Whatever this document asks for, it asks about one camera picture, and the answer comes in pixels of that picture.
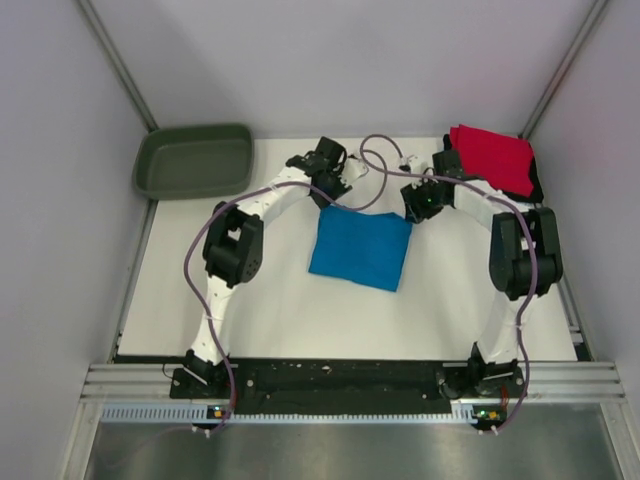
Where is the blue t shirt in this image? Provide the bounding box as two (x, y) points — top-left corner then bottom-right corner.
(309, 207), (412, 292)

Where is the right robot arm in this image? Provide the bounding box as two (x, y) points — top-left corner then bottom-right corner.
(399, 149), (563, 398)

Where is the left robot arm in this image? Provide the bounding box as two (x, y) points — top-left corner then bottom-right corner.
(183, 137), (368, 397)

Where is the folded red t shirt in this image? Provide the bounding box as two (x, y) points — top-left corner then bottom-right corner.
(448, 125), (535, 198)

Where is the dark green plastic bin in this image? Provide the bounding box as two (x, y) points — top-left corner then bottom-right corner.
(132, 123), (254, 201)

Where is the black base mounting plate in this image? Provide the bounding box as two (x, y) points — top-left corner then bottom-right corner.
(170, 355), (524, 416)

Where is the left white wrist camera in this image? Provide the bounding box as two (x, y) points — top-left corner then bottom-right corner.
(340, 155), (369, 185)

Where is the left aluminium corner post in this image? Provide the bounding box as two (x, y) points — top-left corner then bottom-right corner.
(74, 0), (158, 132)

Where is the aluminium corner post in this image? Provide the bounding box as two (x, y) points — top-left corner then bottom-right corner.
(74, 0), (158, 132)
(518, 0), (611, 140)

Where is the right aluminium corner post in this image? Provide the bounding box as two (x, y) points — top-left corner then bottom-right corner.
(518, 0), (611, 140)

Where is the grey slotted cable duct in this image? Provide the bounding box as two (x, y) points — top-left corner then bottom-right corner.
(101, 403), (504, 425)

